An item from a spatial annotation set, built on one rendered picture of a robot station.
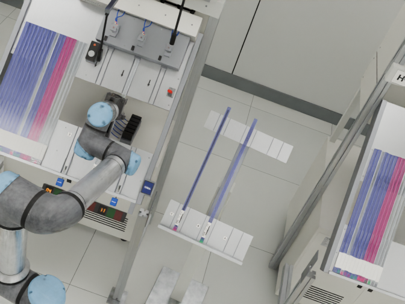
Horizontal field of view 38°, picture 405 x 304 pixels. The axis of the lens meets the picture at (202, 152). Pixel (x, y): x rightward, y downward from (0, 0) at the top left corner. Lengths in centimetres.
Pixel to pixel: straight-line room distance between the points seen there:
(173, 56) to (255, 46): 179
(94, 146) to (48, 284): 46
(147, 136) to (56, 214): 115
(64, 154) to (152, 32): 58
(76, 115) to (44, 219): 117
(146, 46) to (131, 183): 53
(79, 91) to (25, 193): 129
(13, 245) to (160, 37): 98
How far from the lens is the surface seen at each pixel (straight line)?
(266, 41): 398
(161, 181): 290
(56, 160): 232
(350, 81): 409
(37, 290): 193
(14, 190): 162
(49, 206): 160
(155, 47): 228
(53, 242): 299
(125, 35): 230
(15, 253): 182
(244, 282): 309
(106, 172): 179
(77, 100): 278
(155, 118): 278
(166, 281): 295
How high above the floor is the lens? 243
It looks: 42 degrees down
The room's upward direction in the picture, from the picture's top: 21 degrees clockwise
